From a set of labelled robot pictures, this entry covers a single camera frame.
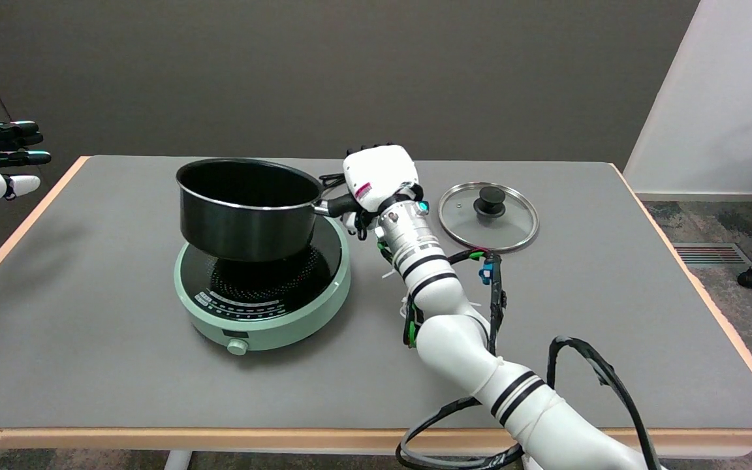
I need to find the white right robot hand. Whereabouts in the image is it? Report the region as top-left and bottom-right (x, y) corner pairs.
(341, 143), (426, 240)

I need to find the black soup pot with handle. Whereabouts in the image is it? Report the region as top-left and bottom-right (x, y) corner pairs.
(176, 159), (361, 263)

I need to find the glass pot lid black knob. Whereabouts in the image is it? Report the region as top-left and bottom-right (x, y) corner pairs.
(438, 182), (539, 253)

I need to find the green round induction cooker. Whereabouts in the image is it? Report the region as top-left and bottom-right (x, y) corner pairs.
(174, 217), (352, 357)

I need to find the floor air vent grille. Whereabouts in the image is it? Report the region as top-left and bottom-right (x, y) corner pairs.
(671, 243), (752, 266)

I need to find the thin wire bundle with connectors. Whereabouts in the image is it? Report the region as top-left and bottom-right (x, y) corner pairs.
(402, 248), (508, 357)

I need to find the thick black looping robot cable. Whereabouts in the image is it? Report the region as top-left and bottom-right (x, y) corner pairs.
(396, 336), (659, 470)

